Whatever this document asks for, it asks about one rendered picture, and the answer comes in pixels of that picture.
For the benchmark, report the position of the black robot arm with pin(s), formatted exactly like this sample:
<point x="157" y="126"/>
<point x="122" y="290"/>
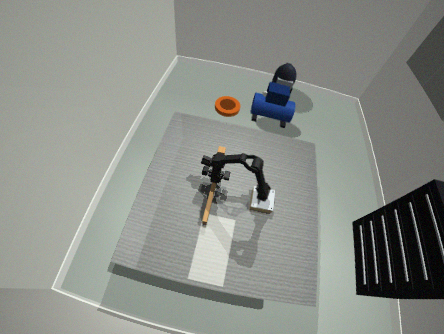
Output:
<point x="219" y="160"/>

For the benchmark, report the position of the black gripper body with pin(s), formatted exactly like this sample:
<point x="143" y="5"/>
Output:
<point x="206" y="171"/>

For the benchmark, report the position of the wooden side rail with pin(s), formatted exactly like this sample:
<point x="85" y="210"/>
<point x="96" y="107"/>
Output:
<point x="209" y="202"/>

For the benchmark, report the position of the wooden post with slot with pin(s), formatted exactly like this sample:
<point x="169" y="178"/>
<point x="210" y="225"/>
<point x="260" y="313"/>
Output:
<point x="221" y="150"/>

